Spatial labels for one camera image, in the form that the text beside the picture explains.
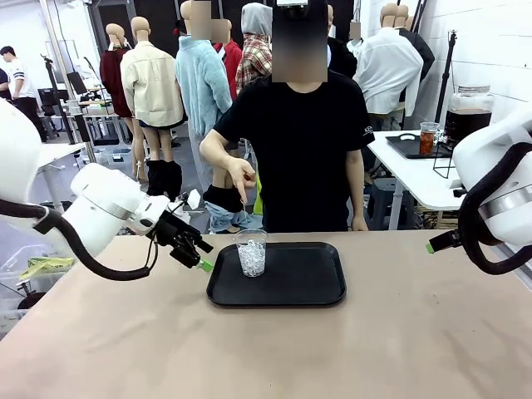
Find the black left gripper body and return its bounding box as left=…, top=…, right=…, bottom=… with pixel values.
left=153, top=209, right=204, bottom=255

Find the clear plastic iced cup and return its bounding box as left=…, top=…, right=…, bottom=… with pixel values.
left=233, top=228, right=269, bottom=278
left=419, top=121, right=441, bottom=156

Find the person's right forearm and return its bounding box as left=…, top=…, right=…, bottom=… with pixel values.
left=199, top=128, right=240, bottom=174

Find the glass drink dispenser jar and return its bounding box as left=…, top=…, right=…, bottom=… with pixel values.
left=443, top=85, right=496, bottom=145

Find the person's right hand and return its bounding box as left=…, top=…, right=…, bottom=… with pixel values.
left=225, top=156, right=257, bottom=197

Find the white side table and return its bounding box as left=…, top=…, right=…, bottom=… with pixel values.
left=367, top=129, right=532, bottom=242

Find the dark stool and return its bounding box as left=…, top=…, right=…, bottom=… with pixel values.
left=368, top=177, right=402, bottom=231

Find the black plastic serving tray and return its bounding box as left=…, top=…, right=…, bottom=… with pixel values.
left=206, top=241, right=347, bottom=308

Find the yellow green plastic bag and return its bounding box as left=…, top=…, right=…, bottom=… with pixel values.
left=19, top=255, right=76, bottom=280

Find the person in black t-shirt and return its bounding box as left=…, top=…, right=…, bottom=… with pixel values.
left=199, top=0, right=372, bottom=234

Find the white work table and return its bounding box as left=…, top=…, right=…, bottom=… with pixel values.
left=37, top=142, right=91, bottom=175

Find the mannequin in blue fleece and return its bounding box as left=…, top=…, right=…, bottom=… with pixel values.
left=174, top=0, right=239, bottom=234

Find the black monitor stand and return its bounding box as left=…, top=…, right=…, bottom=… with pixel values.
left=39, top=52, right=91, bottom=145

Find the mannequin in cream jacket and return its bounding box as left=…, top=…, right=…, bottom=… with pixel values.
left=120, top=16, right=186, bottom=200

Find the black tripod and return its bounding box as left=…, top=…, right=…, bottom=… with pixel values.
left=434, top=29, right=459, bottom=126

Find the mannequin in maroon coat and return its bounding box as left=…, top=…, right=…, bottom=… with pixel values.
left=99, top=22, right=136, bottom=184

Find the mannequin in white shirt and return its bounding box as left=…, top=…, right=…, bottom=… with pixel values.
left=352, top=2, right=425, bottom=118

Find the slanted silver metal pole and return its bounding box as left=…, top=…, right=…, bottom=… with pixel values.
left=41, top=0, right=103, bottom=167

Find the mannequin in red jacket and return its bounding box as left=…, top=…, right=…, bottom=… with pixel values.
left=211, top=18, right=244, bottom=105

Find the mannequin in plaid shirt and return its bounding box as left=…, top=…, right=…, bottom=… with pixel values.
left=235, top=2, right=274, bottom=93

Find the mannequin with black sleeves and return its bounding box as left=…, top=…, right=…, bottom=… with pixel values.
left=394, top=3, right=436, bottom=84

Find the mannequin in black jacket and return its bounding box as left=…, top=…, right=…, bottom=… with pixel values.
left=326, top=3, right=358, bottom=80

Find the person in white t-shirt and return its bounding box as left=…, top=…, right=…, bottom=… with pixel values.
left=0, top=45, right=46, bottom=143

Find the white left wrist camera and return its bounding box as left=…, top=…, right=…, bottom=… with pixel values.
left=177, top=189, right=204, bottom=211

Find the black wire stand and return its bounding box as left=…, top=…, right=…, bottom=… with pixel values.
left=431, top=136, right=458, bottom=180

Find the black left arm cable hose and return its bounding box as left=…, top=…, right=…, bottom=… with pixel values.
left=0, top=198, right=161, bottom=282

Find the black tray with handles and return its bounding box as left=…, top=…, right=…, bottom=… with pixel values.
left=385, top=132, right=455, bottom=160

